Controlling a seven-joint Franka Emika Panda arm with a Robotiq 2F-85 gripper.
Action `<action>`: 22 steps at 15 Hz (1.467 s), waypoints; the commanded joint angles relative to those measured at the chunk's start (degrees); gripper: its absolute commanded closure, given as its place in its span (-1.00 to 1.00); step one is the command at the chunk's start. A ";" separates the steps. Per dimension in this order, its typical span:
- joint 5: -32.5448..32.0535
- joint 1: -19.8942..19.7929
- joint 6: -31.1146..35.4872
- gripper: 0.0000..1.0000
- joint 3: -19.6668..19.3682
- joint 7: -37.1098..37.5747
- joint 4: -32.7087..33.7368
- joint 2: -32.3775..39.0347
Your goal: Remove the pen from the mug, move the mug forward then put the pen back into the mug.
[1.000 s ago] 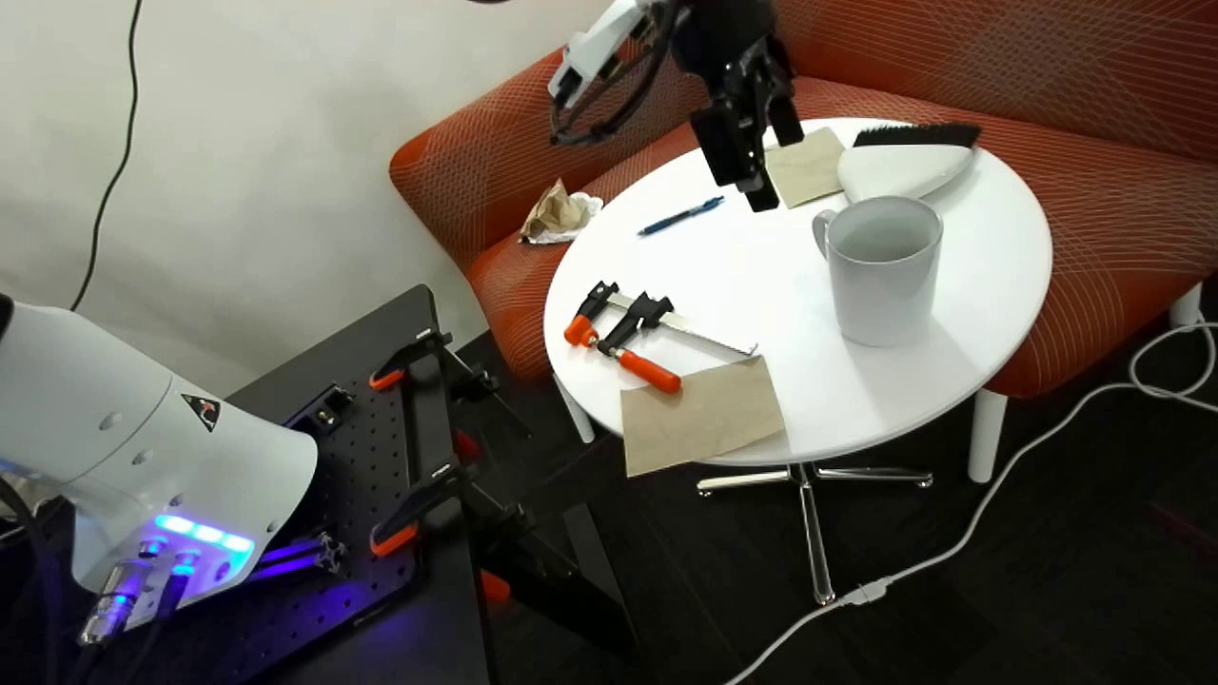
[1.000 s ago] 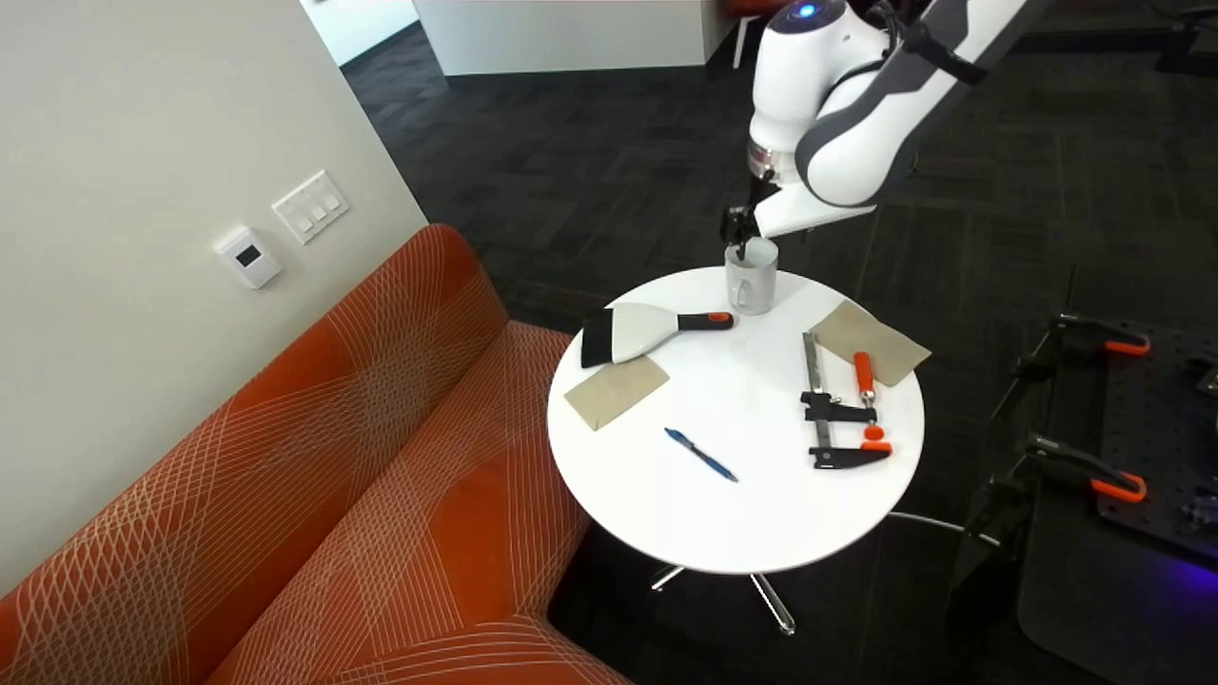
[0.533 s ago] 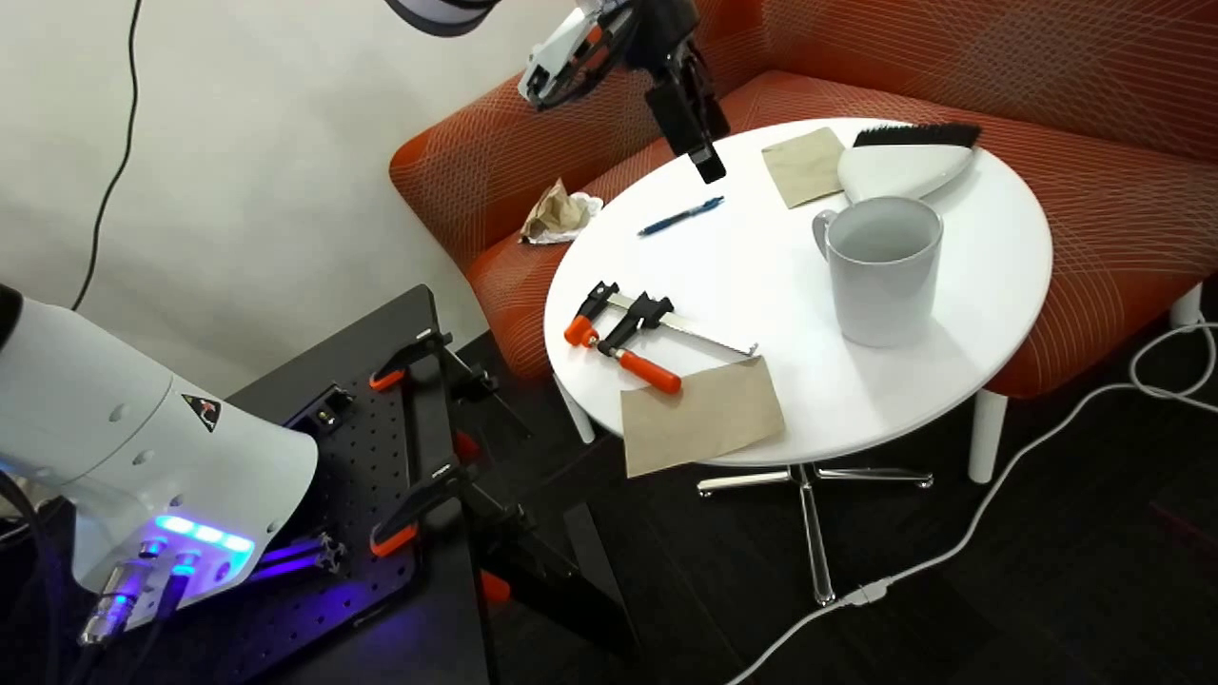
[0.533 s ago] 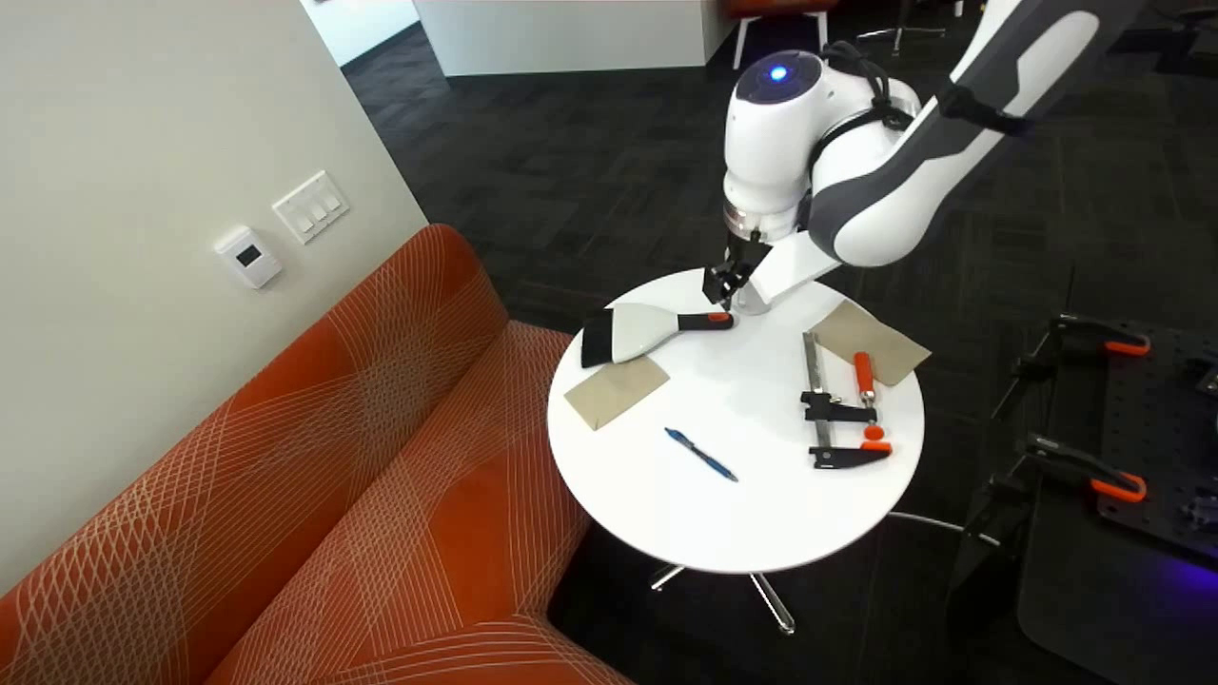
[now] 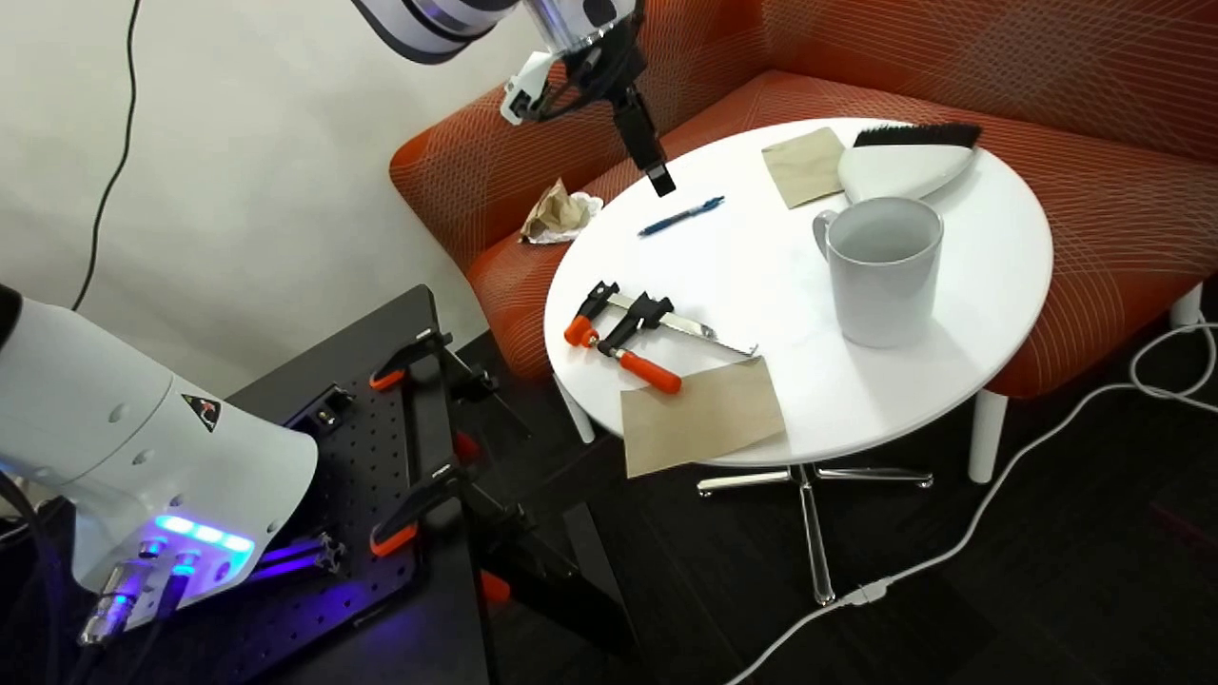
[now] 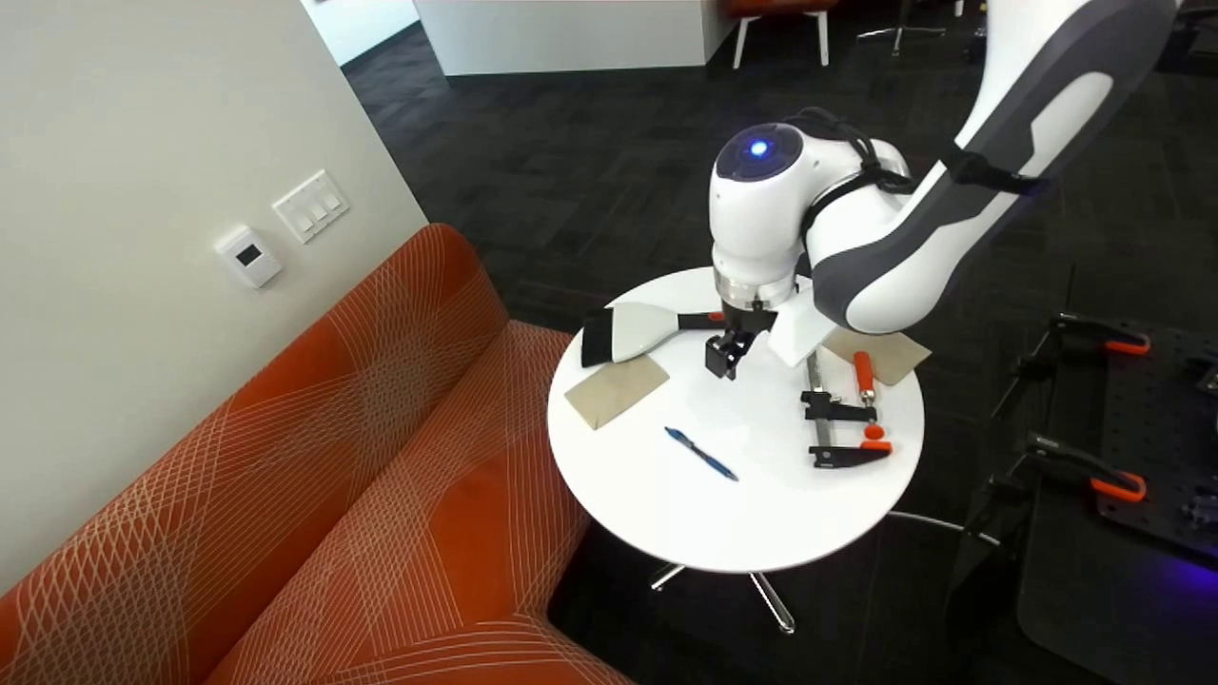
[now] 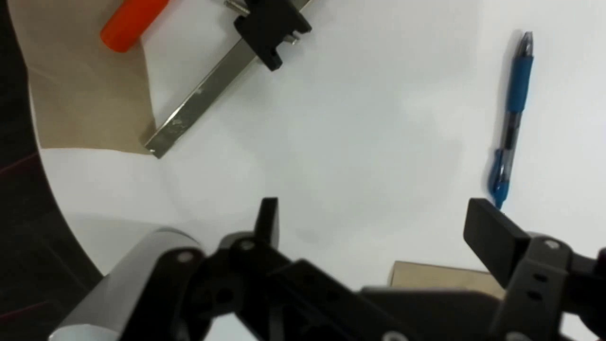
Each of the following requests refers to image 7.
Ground large brown cardboard piece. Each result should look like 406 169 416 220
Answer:
5 0 166 156

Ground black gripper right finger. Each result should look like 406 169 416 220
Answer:
461 197 606 341

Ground blue pen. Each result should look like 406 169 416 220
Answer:
486 31 535 211

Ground round white side table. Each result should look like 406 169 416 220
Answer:
24 0 606 341

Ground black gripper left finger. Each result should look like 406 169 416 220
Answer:
118 197 380 341

